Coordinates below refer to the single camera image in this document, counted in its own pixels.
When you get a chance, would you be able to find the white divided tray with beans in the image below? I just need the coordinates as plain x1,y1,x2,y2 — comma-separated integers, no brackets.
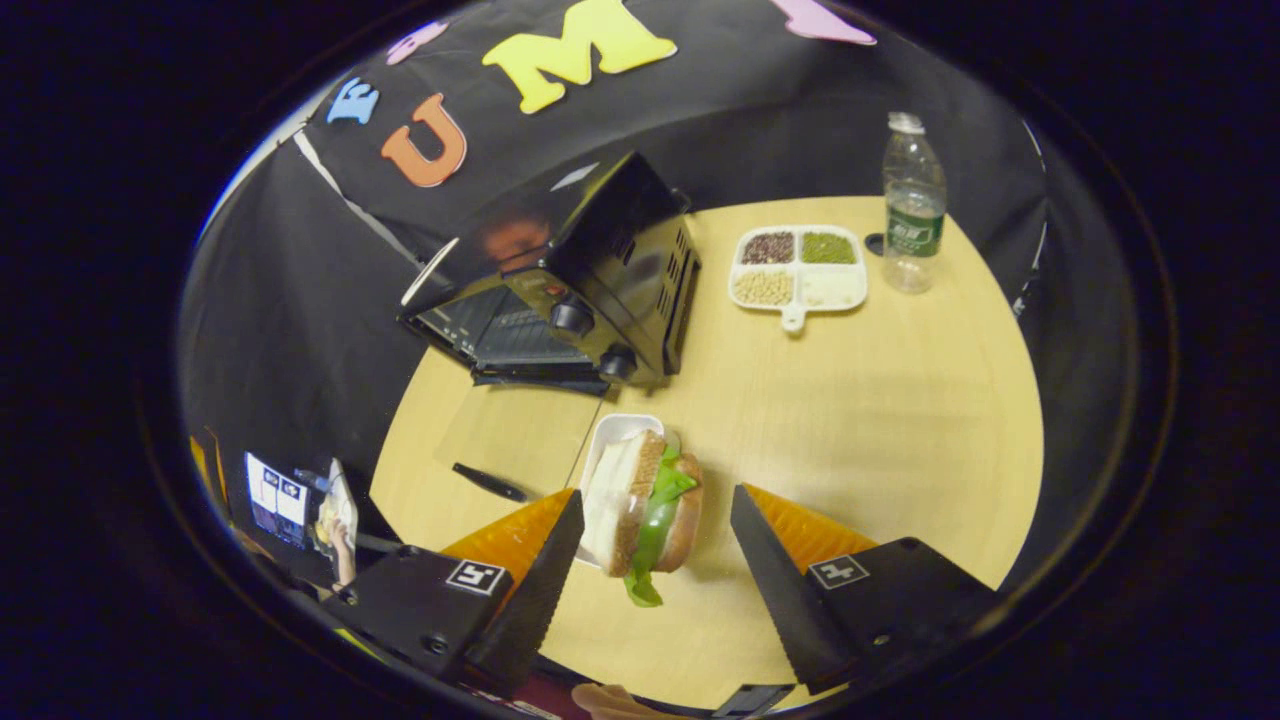
728,225,869,333

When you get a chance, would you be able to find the small white dish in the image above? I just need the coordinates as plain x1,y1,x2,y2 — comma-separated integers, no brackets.
578,412,666,571

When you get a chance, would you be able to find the black electric oven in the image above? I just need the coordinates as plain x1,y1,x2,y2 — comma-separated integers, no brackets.
398,150,701,503

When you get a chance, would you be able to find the black backdrop cloth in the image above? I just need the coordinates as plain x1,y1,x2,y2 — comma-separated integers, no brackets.
180,0,1051,601

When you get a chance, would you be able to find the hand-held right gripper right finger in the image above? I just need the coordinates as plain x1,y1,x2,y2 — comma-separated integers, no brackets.
730,484,1003,696

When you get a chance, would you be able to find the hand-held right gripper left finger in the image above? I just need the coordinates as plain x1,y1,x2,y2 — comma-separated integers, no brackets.
320,488,587,699

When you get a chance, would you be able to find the sandwich with green lettuce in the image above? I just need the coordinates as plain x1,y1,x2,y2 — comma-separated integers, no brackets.
580,430,704,608

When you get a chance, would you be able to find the clear plastic water bottle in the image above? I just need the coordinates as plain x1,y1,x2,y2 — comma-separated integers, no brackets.
882,111,947,295

